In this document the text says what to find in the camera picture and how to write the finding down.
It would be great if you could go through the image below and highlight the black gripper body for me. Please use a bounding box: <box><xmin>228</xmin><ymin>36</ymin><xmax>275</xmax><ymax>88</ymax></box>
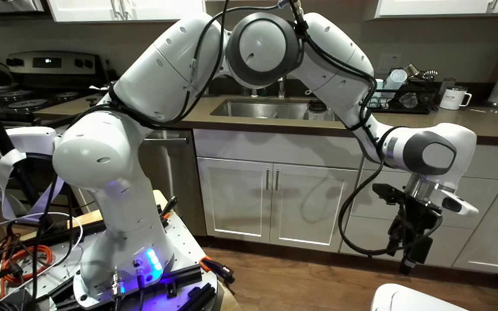
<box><xmin>394</xmin><ymin>197</ymin><xmax>445</xmax><ymax>242</ymax></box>

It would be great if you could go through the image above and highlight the white trash bin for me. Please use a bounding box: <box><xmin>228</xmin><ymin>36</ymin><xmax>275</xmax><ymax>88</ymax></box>
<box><xmin>370</xmin><ymin>282</ymin><xmax>471</xmax><ymax>311</ymax></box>

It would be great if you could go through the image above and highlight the white deep drawer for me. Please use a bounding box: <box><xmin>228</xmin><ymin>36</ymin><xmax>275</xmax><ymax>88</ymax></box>
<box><xmin>339</xmin><ymin>214</ymin><xmax>476</xmax><ymax>269</ymax></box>
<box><xmin>350</xmin><ymin>168</ymin><xmax>498</xmax><ymax>231</ymax></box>

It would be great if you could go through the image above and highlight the white tall cabinet door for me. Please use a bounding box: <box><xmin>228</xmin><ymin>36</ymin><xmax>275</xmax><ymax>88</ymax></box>
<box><xmin>452</xmin><ymin>154</ymin><xmax>498</xmax><ymax>276</ymax></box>

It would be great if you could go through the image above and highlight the white base cabinet door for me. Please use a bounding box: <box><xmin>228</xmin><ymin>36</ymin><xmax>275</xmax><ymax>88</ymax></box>
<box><xmin>196</xmin><ymin>155</ymin><xmax>275</xmax><ymax>244</ymax></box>
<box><xmin>268</xmin><ymin>161</ymin><xmax>360</xmax><ymax>254</ymax></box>

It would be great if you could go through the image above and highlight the black dish rack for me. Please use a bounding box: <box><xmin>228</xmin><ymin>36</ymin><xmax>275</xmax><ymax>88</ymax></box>
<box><xmin>369</xmin><ymin>76</ymin><xmax>445</xmax><ymax>116</ymax></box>

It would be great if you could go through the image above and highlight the white mug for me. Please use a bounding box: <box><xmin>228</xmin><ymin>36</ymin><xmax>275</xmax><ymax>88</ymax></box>
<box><xmin>438</xmin><ymin>86</ymin><xmax>474</xmax><ymax>112</ymax></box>

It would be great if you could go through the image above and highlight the teal white container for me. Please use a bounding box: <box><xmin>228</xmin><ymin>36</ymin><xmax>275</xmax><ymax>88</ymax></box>
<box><xmin>372</xmin><ymin>76</ymin><xmax>388</xmax><ymax>109</ymax></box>

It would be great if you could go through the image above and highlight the clear plastic container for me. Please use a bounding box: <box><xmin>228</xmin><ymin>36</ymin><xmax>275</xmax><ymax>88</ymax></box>
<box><xmin>382</xmin><ymin>66</ymin><xmax>412</xmax><ymax>93</ymax></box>

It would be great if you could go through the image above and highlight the silver metal kitchenware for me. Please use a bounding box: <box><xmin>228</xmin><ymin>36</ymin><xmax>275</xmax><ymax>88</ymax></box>
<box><xmin>407</xmin><ymin>60</ymin><xmax>441</xmax><ymax>83</ymax></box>

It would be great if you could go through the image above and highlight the small black cup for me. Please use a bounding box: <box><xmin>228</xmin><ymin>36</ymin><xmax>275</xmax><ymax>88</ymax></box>
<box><xmin>308</xmin><ymin>100</ymin><xmax>331</xmax><ymax>121</ymax></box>

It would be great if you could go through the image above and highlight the white sink front panel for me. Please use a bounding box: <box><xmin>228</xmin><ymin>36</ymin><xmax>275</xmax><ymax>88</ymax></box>
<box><xmin>192</xmin><ymin>126</ymin><xmax>367</xmax><ymax>171</ymax></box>

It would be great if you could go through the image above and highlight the orange black clamp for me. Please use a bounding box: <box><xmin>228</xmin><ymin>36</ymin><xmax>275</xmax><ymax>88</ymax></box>
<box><xmin>199</xmin><ymin>254</ymin><xmax>239</xmax><ymax>285</ymax></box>
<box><xmin>158</xmin><ymin>195</ymin><xmax>182</xmax><ymax>228</ymax></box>

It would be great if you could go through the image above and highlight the stainless steel sink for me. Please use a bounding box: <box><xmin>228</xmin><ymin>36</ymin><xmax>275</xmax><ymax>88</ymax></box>
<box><xmin>209</xmin><ymin>97</ymin><xmax>341</xmax><ymax>123</ymax></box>

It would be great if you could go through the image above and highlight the chrome faucet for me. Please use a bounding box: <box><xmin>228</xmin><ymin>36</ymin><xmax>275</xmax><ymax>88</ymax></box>
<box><xmin>277</xmin><ymin>74</ymin><xmax>289</xmax><ymax>100</ymax></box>

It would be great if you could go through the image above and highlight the silver robot mounting plate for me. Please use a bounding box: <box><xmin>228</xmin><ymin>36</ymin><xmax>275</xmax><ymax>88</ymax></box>
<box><xmin>5</xmin><ymin>214</ymin><xmax>223</xmax><ymax>311</ymax></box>

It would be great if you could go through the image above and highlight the stainless dishwasher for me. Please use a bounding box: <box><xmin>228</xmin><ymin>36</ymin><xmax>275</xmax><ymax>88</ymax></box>
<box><xmin>137</xmin><ymin>128</ymin><xmax>208</xmax><ymax>237</ymax></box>

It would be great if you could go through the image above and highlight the wooden base board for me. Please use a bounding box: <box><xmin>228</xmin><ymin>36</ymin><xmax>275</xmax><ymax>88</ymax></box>
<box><xmin>0</xmin><ymin>188</ymin><xmax>246</xmax><ymax>311</ymax></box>

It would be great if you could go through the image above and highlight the black gas stove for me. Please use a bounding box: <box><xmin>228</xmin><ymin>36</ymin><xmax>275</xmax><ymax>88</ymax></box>
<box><xmin>0</xmin><ymin>48</ymin><xmax>114</xmax><ymax>126</ymax></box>

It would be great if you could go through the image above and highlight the dark range hood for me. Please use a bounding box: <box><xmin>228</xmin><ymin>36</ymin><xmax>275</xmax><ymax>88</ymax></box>
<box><xmin>0</xmin><ymin>0</ymin><xmax>47</xmax><ymax>15</ymax></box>

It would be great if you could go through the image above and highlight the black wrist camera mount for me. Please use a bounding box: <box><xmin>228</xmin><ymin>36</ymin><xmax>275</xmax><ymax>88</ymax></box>
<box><xmin>372</xmin><ymin>181</ymin><xmax>422</xmax><ymax>209</ymax></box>

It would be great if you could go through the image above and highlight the black aluminium rail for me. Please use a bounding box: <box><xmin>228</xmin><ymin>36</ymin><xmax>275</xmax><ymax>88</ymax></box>
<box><xmin>144</xmin><ymin>263</ymin><xmax>206</xmax><ymax>292</ymax></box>
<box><xmin>178</xmin><ymin>283</ymin><xmax>220</xmax><ymax>311</ymax></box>

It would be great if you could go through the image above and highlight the white wall cabinet door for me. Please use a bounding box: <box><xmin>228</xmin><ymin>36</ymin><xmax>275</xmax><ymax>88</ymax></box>
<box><xmin>118</xmin><ymin>0</ymin><xmax>208</xmax><ymax>24</ymax></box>
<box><xmin>374</xmin><ymin>0</ymin><xmax>498</xmax><ymax>21</ymax></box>
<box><xmin>47</xmin><ymin>0</ymin><xmax>121</xmax><ymax>24</ymax></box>

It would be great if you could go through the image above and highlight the pale ribbon strap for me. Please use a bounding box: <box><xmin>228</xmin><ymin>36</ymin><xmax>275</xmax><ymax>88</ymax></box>
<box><xmin>0</xmin><ymin>147</ymin><xmax>68</xmax><ymax>225</ymax></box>

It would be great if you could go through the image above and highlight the orange coiled cable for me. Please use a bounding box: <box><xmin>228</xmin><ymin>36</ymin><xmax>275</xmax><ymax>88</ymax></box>
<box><xmin>0</xmin><ymin>244</ymin><xmax>56</xmax><ymax>288</ymax></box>

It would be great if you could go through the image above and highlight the white curved frame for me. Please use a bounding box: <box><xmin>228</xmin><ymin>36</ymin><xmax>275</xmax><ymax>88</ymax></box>
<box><xmin>0</xmin><ymin>124</ymin><xmax>62</xmax><ymax>169</ymax></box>

